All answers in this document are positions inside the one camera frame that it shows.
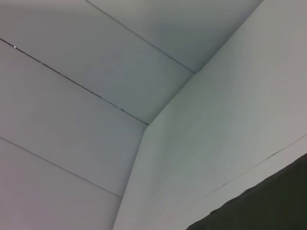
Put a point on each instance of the dark green FREE t-shirt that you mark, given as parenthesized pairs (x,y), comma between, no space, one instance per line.
(268,206)

